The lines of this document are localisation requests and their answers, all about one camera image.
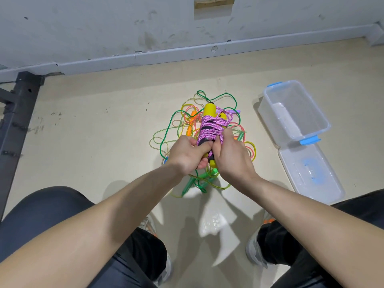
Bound grey shoe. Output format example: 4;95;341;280
245;218;277;269
141;216;173;286

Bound person's right hand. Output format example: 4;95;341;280
211;126;262;191

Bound clear plastic box lid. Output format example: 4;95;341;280
278;142;346;206

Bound person's right forearm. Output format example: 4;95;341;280
243;176;384;288

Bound clear storage box blue latches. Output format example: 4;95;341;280
258;80;332;148

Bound black shorts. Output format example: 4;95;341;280
0;186;384;288

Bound person's left hand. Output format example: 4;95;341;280
165;135;211;178

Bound pile of colourful jump ropes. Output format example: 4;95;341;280
151;90;259;197

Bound grey right shoe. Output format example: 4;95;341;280
245;218;277;269

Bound grey left shoe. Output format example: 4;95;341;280
141;216;173;286

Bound black metal rack frame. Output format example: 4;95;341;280
0;71;46;220

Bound small wooden wall block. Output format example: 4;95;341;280
194;0;235;10

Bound pink rope with black-yellow handles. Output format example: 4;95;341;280
197;102;230;164

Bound person's left forearm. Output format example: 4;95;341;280
0;160;184;288

